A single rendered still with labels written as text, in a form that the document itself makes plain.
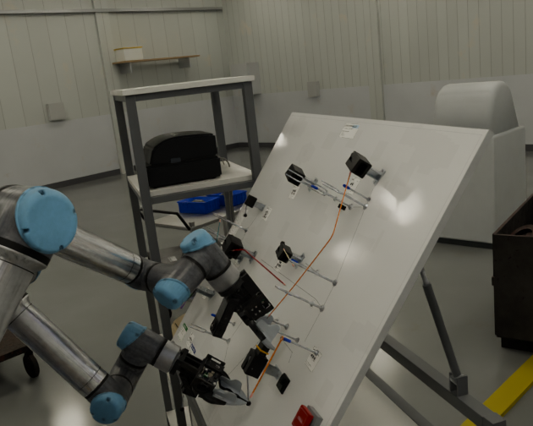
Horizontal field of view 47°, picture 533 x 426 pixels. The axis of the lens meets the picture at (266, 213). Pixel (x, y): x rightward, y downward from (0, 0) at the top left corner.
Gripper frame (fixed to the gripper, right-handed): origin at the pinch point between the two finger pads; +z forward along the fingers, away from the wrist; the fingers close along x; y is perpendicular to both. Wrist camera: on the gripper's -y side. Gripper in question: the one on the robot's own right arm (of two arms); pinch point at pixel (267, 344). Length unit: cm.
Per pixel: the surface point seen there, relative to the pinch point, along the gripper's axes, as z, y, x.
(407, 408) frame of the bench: 56, 20, 13
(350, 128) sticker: -21, 59, 34
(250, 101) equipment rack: -35, 49, 94
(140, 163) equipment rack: -42, 1, 92
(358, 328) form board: -1.5, 19.1, -22.6
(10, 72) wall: -158, -112, 1122
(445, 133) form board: -22, 63, -14
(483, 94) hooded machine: 136, 273, 347
